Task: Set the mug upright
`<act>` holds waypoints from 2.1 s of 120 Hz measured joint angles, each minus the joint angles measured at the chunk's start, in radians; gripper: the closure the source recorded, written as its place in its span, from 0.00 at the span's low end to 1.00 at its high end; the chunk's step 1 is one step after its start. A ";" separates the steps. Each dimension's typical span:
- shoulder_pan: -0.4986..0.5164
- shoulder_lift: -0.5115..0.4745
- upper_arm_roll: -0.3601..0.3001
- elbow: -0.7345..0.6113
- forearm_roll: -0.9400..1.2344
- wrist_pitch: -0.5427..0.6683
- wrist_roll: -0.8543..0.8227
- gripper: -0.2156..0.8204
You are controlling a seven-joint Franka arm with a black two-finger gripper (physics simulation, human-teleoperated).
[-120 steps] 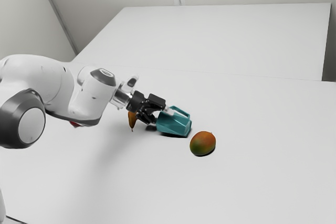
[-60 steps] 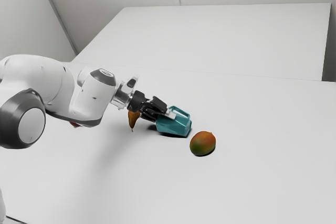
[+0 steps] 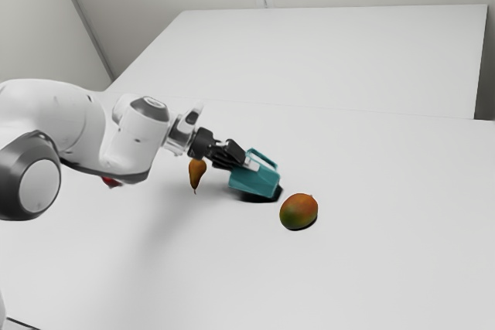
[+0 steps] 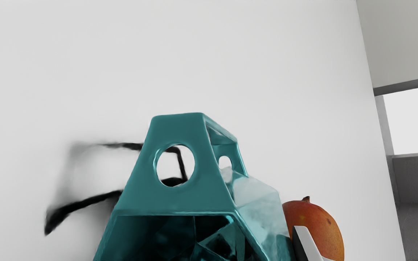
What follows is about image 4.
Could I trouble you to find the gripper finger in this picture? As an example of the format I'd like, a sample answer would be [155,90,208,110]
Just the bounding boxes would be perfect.
[292,225,326,261]

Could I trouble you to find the teal faceted mug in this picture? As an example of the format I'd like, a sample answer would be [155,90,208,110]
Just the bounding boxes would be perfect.
[93,112,296,261]

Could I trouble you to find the orange red mango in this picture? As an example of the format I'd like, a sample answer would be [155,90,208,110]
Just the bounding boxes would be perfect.
[282,196,345,261]

